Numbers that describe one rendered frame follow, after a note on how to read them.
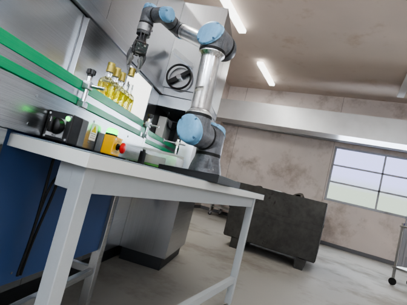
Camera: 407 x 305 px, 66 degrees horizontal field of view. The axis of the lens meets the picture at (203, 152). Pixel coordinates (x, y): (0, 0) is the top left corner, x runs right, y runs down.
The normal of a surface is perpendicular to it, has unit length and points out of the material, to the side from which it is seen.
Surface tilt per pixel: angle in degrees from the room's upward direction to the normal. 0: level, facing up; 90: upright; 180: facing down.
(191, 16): 90
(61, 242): 90
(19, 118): 90
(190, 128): 97
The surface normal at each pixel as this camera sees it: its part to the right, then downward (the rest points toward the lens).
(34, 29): 0.96, 0.22
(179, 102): -0.15, -0.12
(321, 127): -0.40, -0.18
